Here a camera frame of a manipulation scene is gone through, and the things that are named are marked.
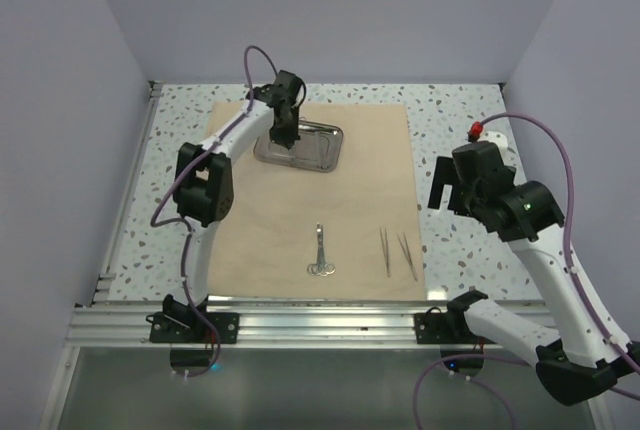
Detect steel instrument tray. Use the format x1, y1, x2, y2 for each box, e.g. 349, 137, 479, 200
253, 121, 344, 173

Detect steel scalpel handle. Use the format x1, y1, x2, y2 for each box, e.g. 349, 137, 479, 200
397, 233, 418, 282

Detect steel pointed tweezers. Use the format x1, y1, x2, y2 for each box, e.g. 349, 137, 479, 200
380, 227, 391, 278

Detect steel ring-handled forceps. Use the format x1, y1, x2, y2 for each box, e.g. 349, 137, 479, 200
312, 223, 336, 277

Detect steel ring-handled scissors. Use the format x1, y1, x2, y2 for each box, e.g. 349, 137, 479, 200
307, 223, 326, 276

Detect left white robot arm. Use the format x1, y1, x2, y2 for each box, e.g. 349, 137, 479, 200
147, 70, 306, 343

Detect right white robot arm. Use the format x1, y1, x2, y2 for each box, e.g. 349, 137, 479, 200
414, 141, 639, 406

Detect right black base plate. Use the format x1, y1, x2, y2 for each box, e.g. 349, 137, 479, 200
413, 290, 488, 345

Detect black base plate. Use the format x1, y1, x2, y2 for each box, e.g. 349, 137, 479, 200
145, 295, 240, 344
413, 290, 488, 345

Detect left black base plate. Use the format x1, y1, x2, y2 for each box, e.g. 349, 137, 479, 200
145, 295, 240, 344

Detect aluminium mounting rail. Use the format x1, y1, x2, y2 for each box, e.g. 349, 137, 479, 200
64, 299, 446, 350

